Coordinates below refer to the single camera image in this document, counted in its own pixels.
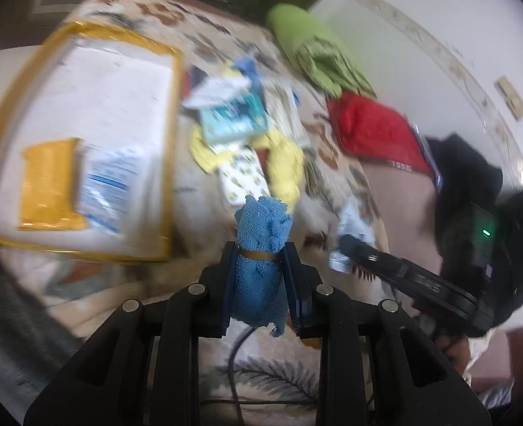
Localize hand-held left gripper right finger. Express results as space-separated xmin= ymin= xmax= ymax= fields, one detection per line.
xmin=283 ymin=241 xmax=493 ymax=426

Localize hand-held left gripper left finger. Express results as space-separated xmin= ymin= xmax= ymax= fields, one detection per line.
xmin=24 ymin=241 xmax=241 ymax=426

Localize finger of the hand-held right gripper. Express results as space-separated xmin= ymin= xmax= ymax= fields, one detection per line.
xmin=337 ymin=234 xmax=481 ymax=326

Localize blue microfibre towel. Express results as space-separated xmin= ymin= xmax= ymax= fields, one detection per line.
xmin=231 ymin=194 xmax=295 ymax=339

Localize small white bottle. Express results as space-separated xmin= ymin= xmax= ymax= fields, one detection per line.
xmin=329 ymin=199 xmax=376 ymax=274

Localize yellow-rimmed white tray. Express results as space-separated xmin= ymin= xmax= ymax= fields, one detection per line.
xmin=0 ymin=21 xmax=185 ymax=263

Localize person's right hand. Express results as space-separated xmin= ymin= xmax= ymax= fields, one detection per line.
xmin=416 ymin=314 xmax=473 ymax=378

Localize pink cloth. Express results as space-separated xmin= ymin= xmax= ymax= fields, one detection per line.
xmin=468 ymin=327 xmax=523 ymax=393

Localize white cloth with yellow print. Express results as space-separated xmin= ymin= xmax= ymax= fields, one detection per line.
xmin=218 ymin=150 xmax=272 ymax=206

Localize red cushion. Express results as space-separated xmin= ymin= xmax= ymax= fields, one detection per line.
xmin=326 ymin=92 xmax=436 ymax=175

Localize white and blue packet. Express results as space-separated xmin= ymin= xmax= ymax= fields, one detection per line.
xmin=76 ymin=144 xmax=151 ymax=237

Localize teal box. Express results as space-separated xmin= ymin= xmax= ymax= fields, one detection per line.
xmin=198 ymin=97 xmax=274 ymax=143

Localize striped cloth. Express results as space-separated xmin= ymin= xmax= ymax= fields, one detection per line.
xmin=263 ymin=83 xmax=312 ymax=145

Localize white flat packet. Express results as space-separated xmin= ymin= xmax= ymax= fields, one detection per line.
xmin=182 ymin=75 xmax=254 ymax=110

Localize yellow packet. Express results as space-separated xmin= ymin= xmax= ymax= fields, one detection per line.
xmin=18 ymin=138 xmax=88 ymax=232

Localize grey cloth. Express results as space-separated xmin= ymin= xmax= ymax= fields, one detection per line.
xmin=0 ymin=246 xmax=91 ymax=393

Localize small blue cloth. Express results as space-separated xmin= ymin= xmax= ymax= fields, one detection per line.
xmin=235 ymin=57 xmax=263 ymax=83

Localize green cushion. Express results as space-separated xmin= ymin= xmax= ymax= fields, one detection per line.
xmin=265 ymin=2 xmax=376 ymax=99

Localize printed blanket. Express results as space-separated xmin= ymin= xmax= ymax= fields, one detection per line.
xmin=0 ymin=0 xmax=442 ymax=426

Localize black cable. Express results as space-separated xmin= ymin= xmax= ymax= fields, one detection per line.
xmin=201 ymin=326 xmax=317 ymax=426

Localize beige wall switch plate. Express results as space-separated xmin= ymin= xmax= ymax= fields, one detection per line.
xmin=493 ymin=77 xmax=523 ymax=121

